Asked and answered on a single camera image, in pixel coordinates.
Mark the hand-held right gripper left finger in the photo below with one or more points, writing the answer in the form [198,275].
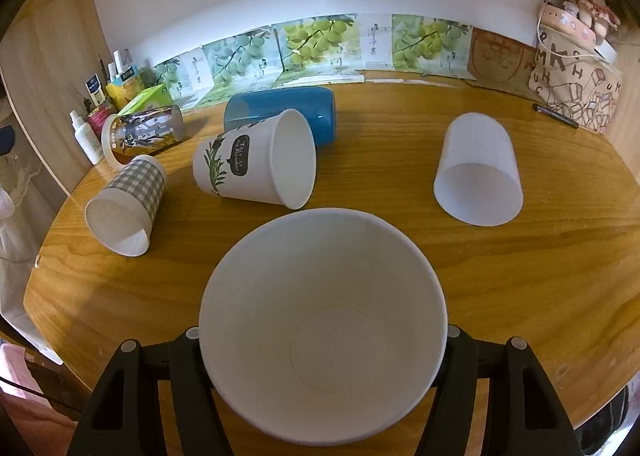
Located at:
[187,367]

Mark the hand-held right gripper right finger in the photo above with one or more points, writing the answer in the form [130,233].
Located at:
[456,361]

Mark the large white paper cup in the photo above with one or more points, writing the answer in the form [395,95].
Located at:
[320,326]

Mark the grey checked paper cup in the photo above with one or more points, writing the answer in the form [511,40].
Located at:
[127,208]

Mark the plain white plastic cup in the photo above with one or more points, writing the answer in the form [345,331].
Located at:
[480,175]

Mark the white cup with plant print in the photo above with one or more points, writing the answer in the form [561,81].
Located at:
[250,165]

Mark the shiny printed cup with lid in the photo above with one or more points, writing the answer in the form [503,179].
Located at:
[145,133]

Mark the blue plastic cup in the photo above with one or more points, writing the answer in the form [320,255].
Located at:
[295,108]

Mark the white spray bottle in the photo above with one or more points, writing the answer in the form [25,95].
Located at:
[86,138]

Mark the pink red small box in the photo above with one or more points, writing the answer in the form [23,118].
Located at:
[97,118]

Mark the black pen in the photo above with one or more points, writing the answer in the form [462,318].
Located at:
[555,115]

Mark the green tissue box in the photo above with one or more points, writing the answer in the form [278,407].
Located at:
[145,99]

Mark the dark blue labelled bottle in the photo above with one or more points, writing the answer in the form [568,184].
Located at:
[95,88]

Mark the printed canvas tote bag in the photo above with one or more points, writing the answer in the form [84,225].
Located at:
[575,80]

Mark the brown cardboard panel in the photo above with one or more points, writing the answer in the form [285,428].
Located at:
[500,58]

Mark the white tube bottle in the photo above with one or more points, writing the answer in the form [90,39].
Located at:
[118,63]

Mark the grape print box panels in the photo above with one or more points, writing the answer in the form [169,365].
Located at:
[320,48]

